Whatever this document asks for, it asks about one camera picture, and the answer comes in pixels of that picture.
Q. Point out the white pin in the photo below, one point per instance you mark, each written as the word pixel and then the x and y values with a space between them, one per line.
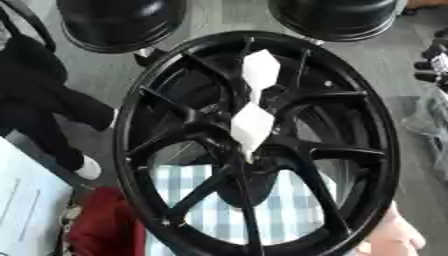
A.
pixel 260 70

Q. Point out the black chair base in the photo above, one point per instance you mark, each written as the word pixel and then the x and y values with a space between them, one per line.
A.
pixel 434 61

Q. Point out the white board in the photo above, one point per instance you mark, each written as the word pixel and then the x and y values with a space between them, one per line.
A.
pixel 26 203

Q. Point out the person's hand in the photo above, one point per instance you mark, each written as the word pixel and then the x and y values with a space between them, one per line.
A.
pixel 394 236

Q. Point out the red bag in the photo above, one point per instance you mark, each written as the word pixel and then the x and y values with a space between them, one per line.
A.
pixel 108 226

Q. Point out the clear plastic bag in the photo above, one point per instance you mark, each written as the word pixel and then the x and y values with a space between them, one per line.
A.
pixel 430 120

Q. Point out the black spoked wheel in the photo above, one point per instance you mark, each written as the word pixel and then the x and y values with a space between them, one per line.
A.
pixel 344 100

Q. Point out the black round wheel rim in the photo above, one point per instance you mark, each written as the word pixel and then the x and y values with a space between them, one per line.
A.
pixel 338 18
pixel 116 23

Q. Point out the person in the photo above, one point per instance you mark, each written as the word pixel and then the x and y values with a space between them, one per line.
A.
pixel 35 96

